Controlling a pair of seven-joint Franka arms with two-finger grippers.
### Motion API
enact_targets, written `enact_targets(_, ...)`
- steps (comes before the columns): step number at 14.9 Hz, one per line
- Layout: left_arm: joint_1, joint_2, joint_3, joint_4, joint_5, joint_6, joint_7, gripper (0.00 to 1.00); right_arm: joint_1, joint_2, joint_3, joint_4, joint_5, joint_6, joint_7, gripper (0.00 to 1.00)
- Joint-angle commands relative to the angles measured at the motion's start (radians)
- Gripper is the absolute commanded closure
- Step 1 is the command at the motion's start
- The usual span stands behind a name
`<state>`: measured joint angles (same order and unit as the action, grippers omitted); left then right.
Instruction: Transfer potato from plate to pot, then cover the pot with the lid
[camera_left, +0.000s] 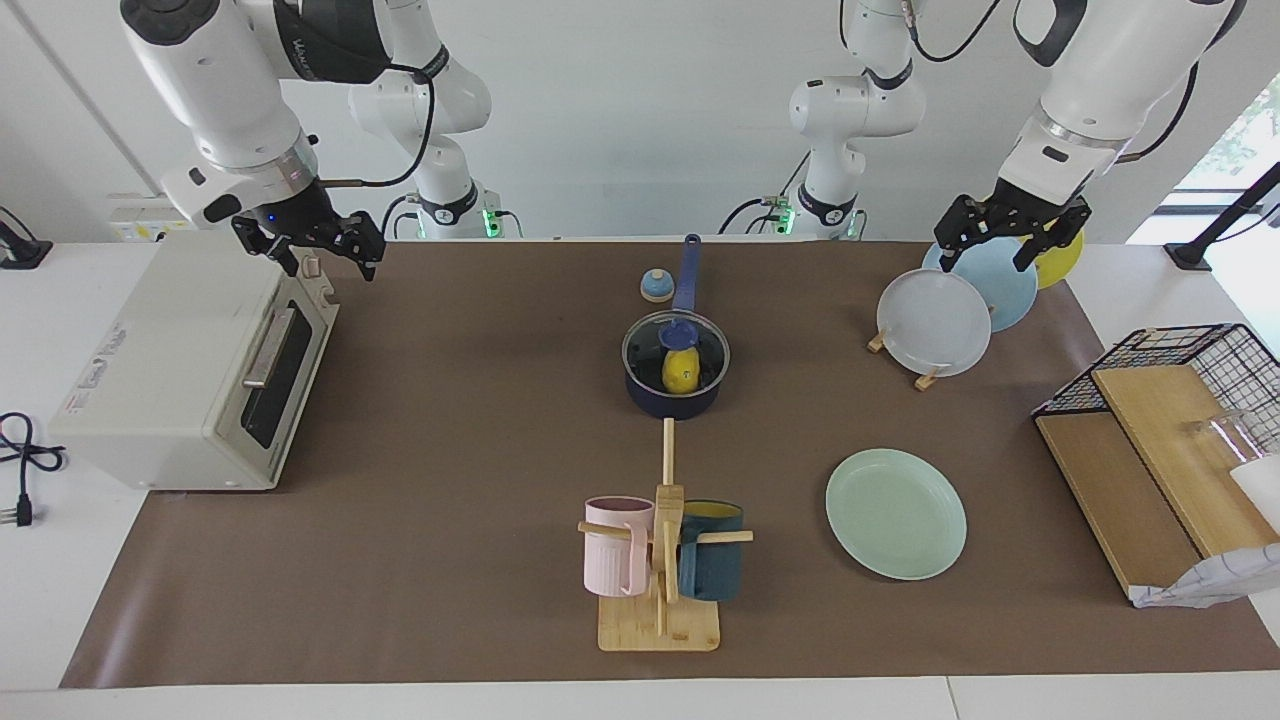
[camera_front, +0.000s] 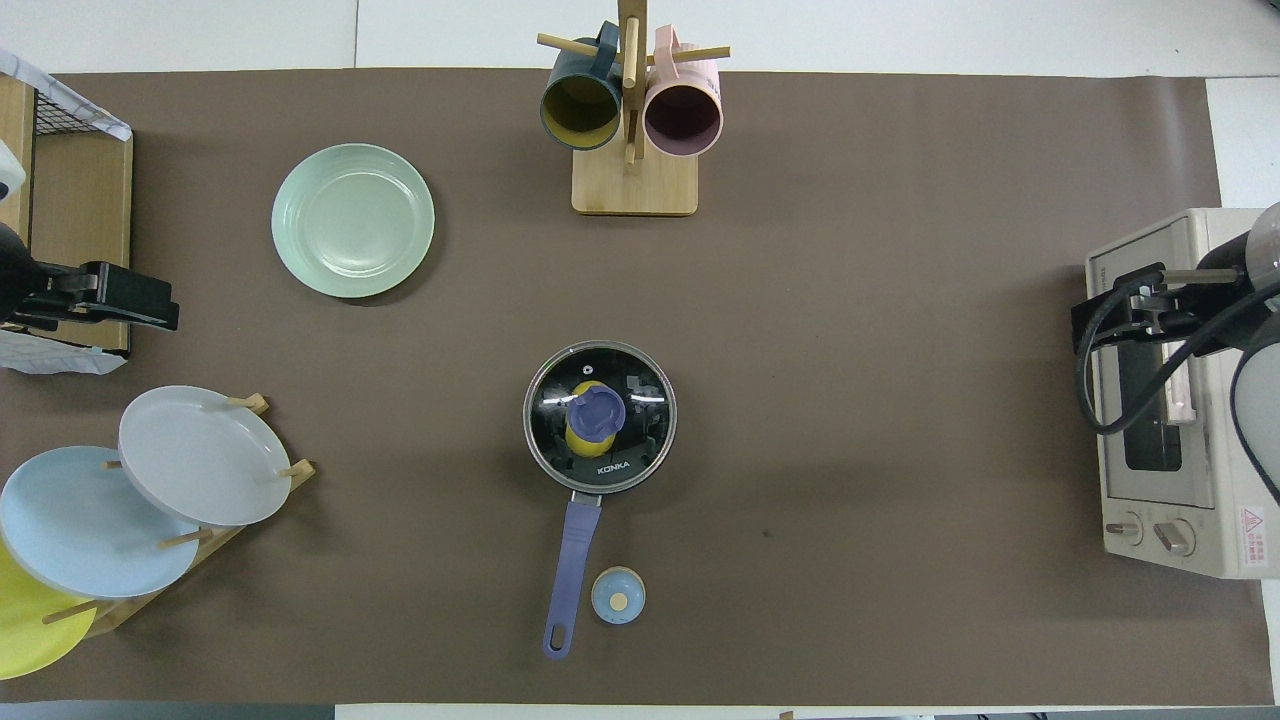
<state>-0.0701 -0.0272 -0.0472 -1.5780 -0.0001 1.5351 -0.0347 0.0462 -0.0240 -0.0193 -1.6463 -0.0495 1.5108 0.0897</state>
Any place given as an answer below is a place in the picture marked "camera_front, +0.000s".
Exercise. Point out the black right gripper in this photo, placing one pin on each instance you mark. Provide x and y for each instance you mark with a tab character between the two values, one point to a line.
1190	310

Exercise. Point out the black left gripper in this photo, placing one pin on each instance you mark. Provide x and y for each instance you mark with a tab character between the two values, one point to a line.
65	295

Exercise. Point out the yellow lemon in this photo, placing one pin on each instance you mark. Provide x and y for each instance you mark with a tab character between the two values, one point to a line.
580	440

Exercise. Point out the glass lid with blue knob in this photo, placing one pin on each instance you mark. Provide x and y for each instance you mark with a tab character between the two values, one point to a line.
645	430

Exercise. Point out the grey plate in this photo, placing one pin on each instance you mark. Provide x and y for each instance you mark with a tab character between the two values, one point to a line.
200	455

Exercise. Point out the green plate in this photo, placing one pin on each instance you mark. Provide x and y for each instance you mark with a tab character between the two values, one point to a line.
352	220

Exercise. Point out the wooden plate rack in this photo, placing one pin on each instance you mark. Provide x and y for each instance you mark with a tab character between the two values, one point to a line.
300	470

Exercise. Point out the light blue plate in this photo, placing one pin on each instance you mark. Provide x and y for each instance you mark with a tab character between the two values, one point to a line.
80	530

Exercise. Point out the yellow plate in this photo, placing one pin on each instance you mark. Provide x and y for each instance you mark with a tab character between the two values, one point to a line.
30	630

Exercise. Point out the wooden box with mesh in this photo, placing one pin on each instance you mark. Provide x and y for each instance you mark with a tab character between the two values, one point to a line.
60	358

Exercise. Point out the bamboo wooden shelf box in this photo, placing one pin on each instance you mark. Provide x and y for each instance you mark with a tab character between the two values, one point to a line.
80	200

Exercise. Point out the beige toaster oven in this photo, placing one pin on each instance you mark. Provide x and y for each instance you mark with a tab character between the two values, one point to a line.
1230	480

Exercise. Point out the brown table mat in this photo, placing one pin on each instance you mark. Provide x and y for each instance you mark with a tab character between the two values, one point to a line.
900	500

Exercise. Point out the pink mug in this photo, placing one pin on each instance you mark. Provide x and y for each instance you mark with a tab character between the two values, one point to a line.
683	115

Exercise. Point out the dark teal mug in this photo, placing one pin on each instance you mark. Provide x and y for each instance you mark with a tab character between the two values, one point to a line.
580	110

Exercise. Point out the wooden mug tree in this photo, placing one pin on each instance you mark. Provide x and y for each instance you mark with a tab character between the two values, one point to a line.
635	190

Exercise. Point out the small blue round timer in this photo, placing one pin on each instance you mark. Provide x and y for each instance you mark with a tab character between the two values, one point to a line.
618	597

